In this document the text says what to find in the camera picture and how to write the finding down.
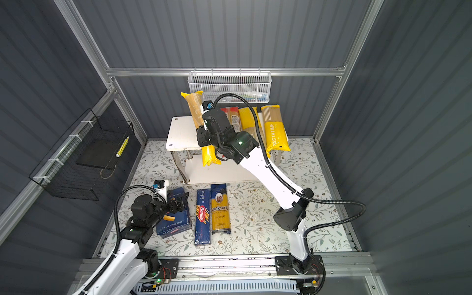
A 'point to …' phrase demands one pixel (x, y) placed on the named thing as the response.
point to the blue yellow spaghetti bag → (220, 221)
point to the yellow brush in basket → (122, 147)
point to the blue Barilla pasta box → (171, 224)
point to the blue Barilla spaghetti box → (203, 217)
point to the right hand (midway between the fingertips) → (202, 130)
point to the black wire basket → (82, 157)
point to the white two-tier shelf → (182, 139)
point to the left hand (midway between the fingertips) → (179, 192)
